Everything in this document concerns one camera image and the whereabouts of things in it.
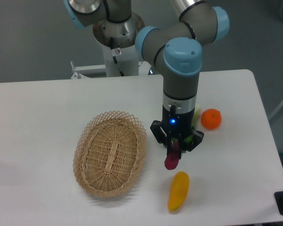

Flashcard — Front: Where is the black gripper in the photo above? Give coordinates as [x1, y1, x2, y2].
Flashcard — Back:
[150, 105, 204, 159]

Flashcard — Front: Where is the purple-red sweet potato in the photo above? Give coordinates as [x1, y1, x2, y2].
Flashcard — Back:
[164, 141, 181, 170]

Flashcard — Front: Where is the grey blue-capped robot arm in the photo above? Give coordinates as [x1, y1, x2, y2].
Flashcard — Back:
[64, 0, 230, 159]

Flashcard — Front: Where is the oval wicker basket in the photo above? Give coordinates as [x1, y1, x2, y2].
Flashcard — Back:
[73, 111, 147, 198]

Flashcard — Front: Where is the green bok choy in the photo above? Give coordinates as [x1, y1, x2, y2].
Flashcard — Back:
[185, 103, 201, 144]

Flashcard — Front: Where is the yellow mango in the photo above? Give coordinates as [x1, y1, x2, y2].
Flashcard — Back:
[167, 171, 190, 213]

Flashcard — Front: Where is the orange mandarin fruit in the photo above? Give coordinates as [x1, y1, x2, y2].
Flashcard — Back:
[200, 108, 222, 130]

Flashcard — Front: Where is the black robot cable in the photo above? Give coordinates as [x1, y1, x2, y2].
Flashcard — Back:
[110, 37, 125, 77]

